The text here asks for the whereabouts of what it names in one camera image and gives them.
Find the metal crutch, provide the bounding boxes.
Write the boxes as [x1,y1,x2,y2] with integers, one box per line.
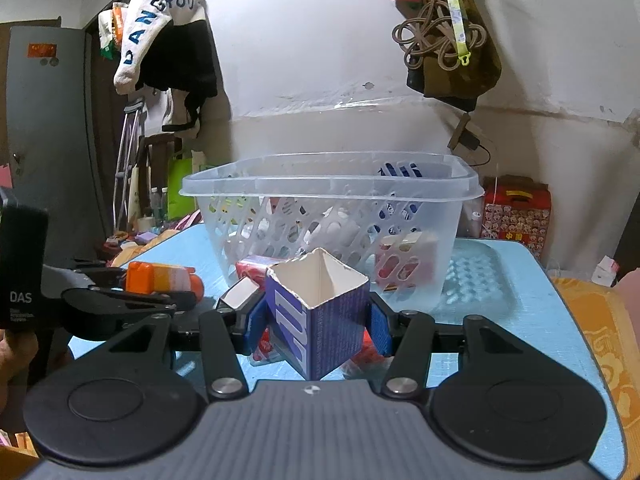
[112,100,147,233]

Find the clear plastic basket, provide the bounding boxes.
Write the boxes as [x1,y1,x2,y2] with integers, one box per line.
[179,152,487,312]

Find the power adapter with cable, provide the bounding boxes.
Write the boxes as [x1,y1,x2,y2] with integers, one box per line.
[446,112,496,167]

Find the black garment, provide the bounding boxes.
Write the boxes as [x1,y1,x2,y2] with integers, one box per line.
[139,12,219,133]

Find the red and white box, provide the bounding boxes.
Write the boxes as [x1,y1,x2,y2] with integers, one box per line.
[375,231,440,292]

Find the green shopping bag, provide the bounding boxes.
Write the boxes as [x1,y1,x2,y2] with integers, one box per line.
[166,152,207,222]

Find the orange and white bottle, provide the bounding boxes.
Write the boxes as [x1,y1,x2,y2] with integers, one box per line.
[125,261,206,298]

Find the small white carton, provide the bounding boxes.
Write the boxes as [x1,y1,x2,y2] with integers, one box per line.
[591,255,621,287]

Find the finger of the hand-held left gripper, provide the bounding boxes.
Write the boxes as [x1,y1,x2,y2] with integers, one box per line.
[61,285,199,342]
[42,260,127,288]

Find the strap with yellow clip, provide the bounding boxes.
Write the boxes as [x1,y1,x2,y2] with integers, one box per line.
[436,0,474,68]

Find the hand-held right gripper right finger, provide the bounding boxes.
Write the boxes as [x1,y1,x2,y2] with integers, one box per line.
[367,296,507,400]

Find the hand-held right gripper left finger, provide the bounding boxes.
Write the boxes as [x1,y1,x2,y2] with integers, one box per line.
[102,296,271,403]

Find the white lettered garment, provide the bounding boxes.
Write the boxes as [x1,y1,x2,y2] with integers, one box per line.
[112,0,207,96]

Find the flat red packet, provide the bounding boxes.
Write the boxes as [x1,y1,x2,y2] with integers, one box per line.
[250,327,287,366]

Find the red printed gift box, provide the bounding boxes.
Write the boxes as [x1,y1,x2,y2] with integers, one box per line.
[481,175,552,261]

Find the grey door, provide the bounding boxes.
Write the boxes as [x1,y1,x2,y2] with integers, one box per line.
[0,25,103,266]

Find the olive hanging bag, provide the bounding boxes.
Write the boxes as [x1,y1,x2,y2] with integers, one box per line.
[406,0,502,102]

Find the orange patterned blanket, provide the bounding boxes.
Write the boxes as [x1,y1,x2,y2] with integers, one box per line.
[549,276,640,466]

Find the coiled brown rope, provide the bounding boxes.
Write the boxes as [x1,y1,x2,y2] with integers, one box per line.
[391,0,493,77]

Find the person's left hand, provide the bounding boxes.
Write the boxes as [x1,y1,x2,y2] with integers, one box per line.
[0,331,41,433]

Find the blue striped carton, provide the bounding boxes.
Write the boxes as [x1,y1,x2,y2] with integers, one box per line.
[371,160,426,222]

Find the small white box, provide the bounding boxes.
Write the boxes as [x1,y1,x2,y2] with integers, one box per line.
[217,277,262,312]

